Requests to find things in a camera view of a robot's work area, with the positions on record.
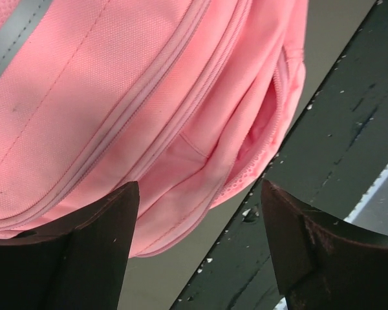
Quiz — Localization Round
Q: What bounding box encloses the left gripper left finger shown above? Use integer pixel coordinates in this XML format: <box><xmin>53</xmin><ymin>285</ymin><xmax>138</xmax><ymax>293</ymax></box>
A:
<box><xmin>0</xmin><ymin>181</ymin><xmax>140</xmax><ymax>310</ymax></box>

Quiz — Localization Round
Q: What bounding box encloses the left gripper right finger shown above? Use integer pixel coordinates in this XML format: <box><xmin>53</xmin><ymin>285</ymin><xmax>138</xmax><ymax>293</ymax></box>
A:
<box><xmin>261</xmin><ymin>180</ymin><xmax>388</xmax><ymax>310</ymax></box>

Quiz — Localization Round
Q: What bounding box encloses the pink school backpack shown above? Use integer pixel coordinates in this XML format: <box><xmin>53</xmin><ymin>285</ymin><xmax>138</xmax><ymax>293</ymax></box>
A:
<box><xmin>0</xmin><ymin>0</ymin><xmax>308</xmax><ymax>257</ymax></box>

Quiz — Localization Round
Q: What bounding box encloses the grey slotted cable duct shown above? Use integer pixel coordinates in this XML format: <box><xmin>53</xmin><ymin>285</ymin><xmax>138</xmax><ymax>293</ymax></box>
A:
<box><xmin>342</xmin><ymin>154</ymin><xmax>388</xmax><ymax>227</ymax></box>

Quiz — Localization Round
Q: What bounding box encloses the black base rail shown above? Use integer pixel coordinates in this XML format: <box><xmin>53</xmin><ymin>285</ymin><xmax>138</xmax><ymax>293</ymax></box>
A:
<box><xmin>173</xmin><ymin>1</ymin><xmax>388</xmax><ymax>309</ymax></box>

